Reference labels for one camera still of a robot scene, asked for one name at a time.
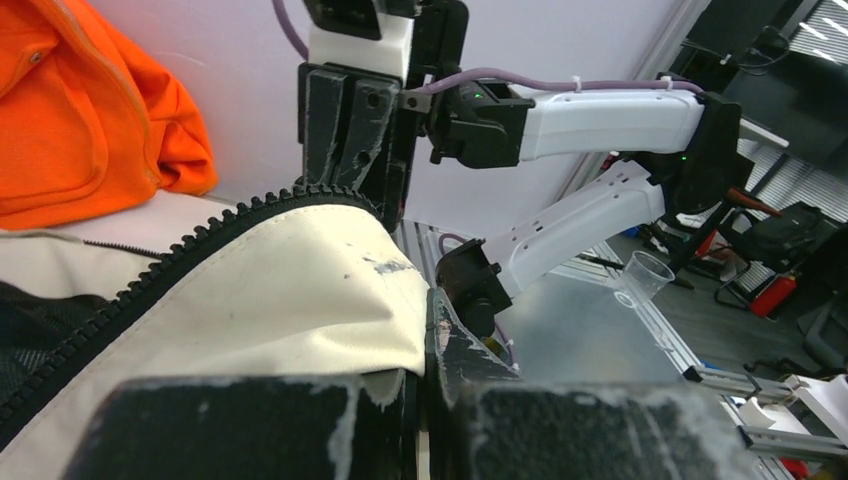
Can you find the orange jacket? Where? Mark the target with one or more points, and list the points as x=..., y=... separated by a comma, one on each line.
x=90, y=123

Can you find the beige zip jacket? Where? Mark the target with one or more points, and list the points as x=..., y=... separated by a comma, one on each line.
x=296, y=283

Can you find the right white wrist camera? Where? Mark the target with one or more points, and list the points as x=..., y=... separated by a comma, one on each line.
x=370, y=35

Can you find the clear plastic cup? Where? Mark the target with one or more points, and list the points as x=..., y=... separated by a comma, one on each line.
x=641, y=279

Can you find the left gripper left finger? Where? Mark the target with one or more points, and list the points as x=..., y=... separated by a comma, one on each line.
x=256, y=427

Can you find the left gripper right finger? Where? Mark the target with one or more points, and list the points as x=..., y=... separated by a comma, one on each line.
x=484, y=422

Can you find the red fire extinguisher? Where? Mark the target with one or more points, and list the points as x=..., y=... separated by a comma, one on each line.
x=774, y=295

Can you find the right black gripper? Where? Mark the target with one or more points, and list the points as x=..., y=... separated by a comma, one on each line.
x=359, y=157

